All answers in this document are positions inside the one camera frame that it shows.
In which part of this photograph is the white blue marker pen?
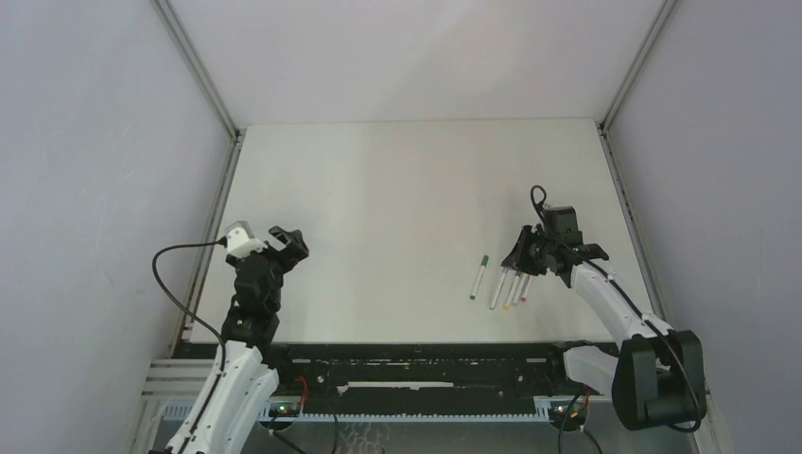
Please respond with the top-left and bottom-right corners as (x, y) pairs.
(488, 267), (509, 311)

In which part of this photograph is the white pink marker pen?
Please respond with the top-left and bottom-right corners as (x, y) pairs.
(518, 274), (531, 303)

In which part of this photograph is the white slotted cable duct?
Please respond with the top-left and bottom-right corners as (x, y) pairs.
(163, 400), (566, 424)

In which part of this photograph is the white yellow marker pen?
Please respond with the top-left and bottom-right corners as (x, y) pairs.
(502, 271), (521, 310)

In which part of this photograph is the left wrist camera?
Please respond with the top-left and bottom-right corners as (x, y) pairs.
(224, 220), (267, 259)

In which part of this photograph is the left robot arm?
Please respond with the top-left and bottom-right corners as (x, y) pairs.
(163, 220), (309, 453)

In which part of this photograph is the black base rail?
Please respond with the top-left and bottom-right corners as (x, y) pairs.
(270, 341), (586, 413)

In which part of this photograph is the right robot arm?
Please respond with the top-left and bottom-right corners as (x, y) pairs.
(502, 203), (707, 433)

